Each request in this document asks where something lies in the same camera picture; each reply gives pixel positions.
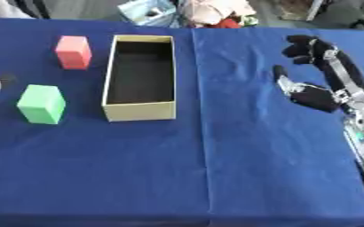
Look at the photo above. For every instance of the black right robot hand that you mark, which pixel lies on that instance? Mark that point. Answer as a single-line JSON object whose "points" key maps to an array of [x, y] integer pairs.
{"points": [[319, 96]]}

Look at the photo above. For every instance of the tan cardboard box black inside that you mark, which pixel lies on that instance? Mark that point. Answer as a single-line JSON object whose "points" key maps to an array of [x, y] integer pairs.
{"points": [[141, 77]]}

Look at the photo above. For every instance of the pale pink soft toy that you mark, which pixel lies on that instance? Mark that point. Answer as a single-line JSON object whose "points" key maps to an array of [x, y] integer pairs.
{"points": [[216, 11]]}

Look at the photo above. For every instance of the light blue bag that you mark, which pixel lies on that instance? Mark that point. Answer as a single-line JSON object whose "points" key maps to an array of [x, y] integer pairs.
{"points": [[148, 12]]}

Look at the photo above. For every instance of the red rectangular block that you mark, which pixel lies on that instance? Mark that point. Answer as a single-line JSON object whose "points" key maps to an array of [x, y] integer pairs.
{"points": [[74, 52]]}

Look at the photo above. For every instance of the green rectangular block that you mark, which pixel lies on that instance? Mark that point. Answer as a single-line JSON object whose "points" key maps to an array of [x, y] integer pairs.
{"points": [[41, 104]]}

